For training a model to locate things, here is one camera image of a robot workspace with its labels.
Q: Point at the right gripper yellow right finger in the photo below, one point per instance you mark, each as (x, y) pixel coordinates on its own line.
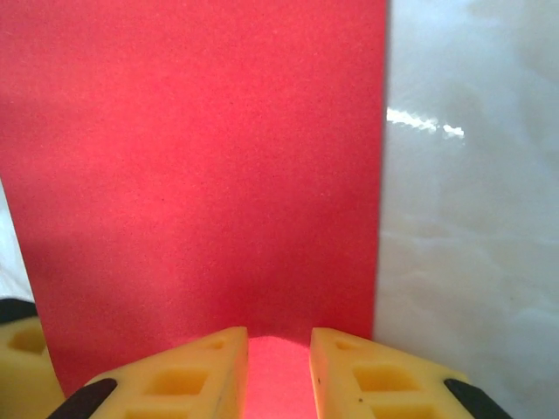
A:
(371, 384)

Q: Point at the red cloth piece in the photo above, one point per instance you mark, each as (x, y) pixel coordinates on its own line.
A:
(196, 153)

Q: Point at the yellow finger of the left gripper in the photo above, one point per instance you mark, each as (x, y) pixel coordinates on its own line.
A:
(22, 371)

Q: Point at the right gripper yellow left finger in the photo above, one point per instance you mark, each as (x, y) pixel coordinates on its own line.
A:
(188, 384)

